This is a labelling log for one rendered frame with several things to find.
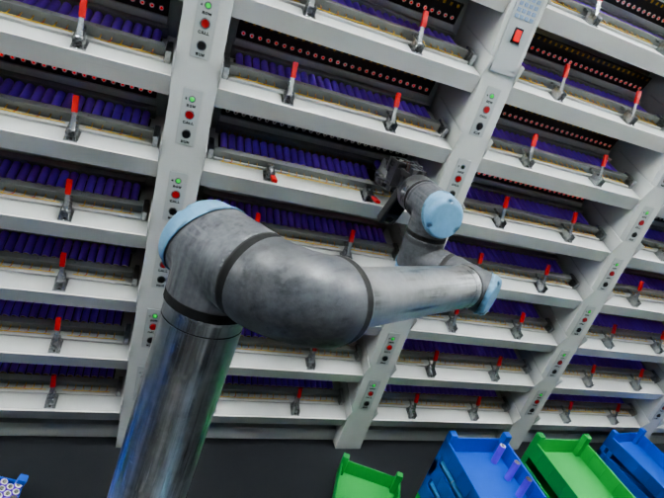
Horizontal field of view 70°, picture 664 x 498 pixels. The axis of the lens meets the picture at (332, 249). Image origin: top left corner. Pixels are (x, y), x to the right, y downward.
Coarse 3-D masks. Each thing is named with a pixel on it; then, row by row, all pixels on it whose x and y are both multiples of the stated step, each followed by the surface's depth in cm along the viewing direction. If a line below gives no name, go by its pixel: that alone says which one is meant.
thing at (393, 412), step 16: (384, 400) 170; (400, 400) 172; (416, 400) 167; (432, 400) 176; (448, 400) 178; (464, 400) 180; (480, 400) 177; (496, 400) 185; (512, 400) 185; (384, 416) 165; (400, 416) 168; (416, 416) 168; (432, 416) 172; (448, 416) 175; (464, 416) 178; (480, 416) 180; (496, 416) 183; (512, 416) 184
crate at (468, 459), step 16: (448, 448) 127; (464, 448) 133; (480, 448) 135; (496, 448) 136; (448, 464) 126; (464, 464) 129; (480, 464) 131; (496, 464) 133; (464, 480) 119; (480, 480) 125; (496, 480) 127; (512, 480) 129; (464, 496) 118; (480, 496) 114; (496, 496) 122; (512, 496) 124; (528, 496) 125; (544, 496) 120
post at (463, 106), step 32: (512, 0) 110; (544, 0) 112; (480, 32) 120; (448, 96) 130; (480, 96) 119; (448, 160) 125; (480, 160) 127; (352, 384) 159; (384, 384) 156; (352, 416) 159; (352, 448) 166
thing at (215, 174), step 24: (240, 120) 124; (216, 144) 119; (336, 144) 133; (216, 168) 112; (240, 168) 116; (240, 192) 116; (264, 192) 117; (288, 192) 118; (312, 192) 120; (336, 192) 123; (360, 192) 127; (408, 216) 130
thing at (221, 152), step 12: (216, 156) 115; (228, 156) 115; (240, 156) 116; (252, 156) 117; (276, 168) 119; (288, 168) 120; (300, 168) 121; (312, 168) 123; (312, 180) 122; (336, 180) 125; (348, 180) 125; (360, 180) 127; (384, 192) 130
